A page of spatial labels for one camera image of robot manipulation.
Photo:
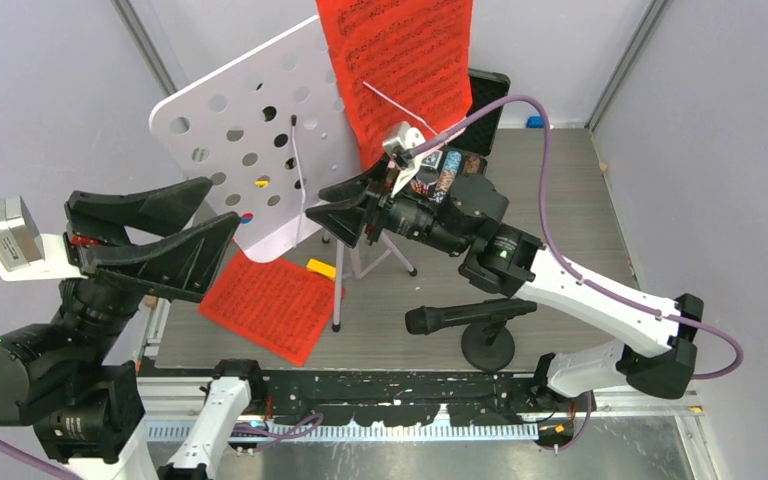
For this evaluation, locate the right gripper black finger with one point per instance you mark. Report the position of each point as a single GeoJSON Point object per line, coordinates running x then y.
{"type": "Point", "coordinates": [367, 186]}
{"type": "Point", "coordinates": [345, 220]}

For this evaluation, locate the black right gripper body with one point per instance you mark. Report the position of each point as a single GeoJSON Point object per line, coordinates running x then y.
{"type": "Point", "coordinates": [413, 216]}

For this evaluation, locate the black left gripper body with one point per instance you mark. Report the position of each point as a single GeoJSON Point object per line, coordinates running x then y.
{"type": "Point", "coordinates": [99, 303]}

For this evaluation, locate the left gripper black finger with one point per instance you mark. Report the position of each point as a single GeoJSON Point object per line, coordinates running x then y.
{"type": "Point", "coordinates": [181, 266]}
{"type": "Point", "coordinates": [161, 212]}

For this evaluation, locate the black microphone plain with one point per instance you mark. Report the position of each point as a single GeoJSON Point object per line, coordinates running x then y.
{"type": "Point", "coordinates": [427, 320]}

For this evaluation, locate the lilac tripod music stand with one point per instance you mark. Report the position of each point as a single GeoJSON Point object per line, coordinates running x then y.
{"type": "Point", "coordinates": [270, 129]}

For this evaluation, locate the red sheet music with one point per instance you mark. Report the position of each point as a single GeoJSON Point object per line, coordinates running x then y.
{"type": "Point", "coordinates": [279, 306]}
{"type": "Point", "coordinates": [399, 61]}

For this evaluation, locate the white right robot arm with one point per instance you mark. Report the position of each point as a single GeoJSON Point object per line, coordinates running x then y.
{"type": "Point", "coordinates": [649, 353]}

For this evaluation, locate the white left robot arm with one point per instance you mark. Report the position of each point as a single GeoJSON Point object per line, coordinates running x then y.
{"type": "Point", "coordinates": [63, 409]}

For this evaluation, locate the small yellow block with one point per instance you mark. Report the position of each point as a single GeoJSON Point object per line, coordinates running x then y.
{"type": "Point", "coordinates": [321, 268]}

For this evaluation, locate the black poker chip case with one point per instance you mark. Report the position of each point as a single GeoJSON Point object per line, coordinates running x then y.
{"type": "Point", "coordinates": [465, 154]}

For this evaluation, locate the small blue block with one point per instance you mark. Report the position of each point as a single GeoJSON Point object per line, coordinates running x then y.
{"type": "Point", "coordinates": [535, 122]}

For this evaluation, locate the wooden block on rail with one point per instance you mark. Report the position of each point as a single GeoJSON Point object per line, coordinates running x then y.
{"type": "Point", "coordinates": [152, 303]}

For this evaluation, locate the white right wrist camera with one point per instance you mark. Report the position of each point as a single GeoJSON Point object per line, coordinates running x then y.
{"type": "Point", "coordinates": [403, 163]}

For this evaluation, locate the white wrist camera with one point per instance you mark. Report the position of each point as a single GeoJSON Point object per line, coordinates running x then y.
{"type": "Point", "coordinates": [403, 163]}
{"type": "Point", "coordinates": [25, 253]}

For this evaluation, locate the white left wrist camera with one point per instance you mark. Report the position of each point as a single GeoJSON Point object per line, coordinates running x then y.
{"type": "Point", "coordinates": [25, 253]}

